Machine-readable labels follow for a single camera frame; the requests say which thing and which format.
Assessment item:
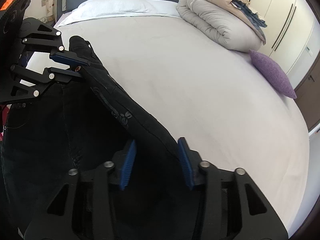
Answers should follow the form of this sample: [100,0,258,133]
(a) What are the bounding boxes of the black denim pants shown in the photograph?
[0,35,201,240]

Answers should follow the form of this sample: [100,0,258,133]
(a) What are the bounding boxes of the white pillow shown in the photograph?
[56,0,180,27]

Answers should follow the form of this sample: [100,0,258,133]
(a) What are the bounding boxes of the white bed with sheet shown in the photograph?
[59,16,309,230]

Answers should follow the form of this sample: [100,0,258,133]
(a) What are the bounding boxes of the purple cushion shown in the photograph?
[249,50,297,99]

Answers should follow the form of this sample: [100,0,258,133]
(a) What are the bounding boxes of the folded grey beige duvet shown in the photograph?
[176,0,266,53]

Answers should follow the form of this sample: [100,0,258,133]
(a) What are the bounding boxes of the cream wardrobe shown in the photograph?
[248,0,319,88]

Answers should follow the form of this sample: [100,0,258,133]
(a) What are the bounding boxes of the folded blue clothes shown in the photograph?
[231,0,267,28]

